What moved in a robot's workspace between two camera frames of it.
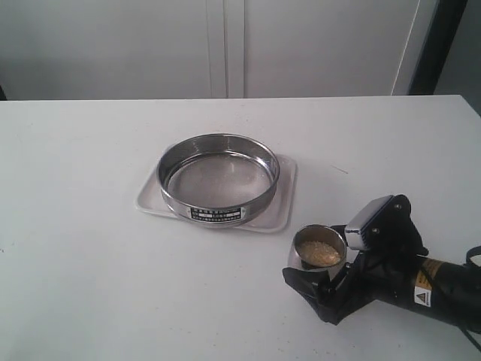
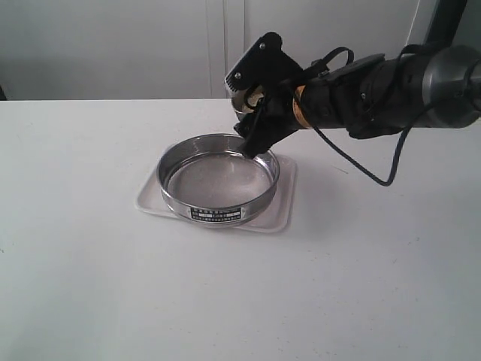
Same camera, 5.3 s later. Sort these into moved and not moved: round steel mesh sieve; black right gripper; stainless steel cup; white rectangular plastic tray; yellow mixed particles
Moved: yellow mixed particles; black right gripper; stainless steel cup
Not moved: white rectangular plastic tray; round steel mesh sieve
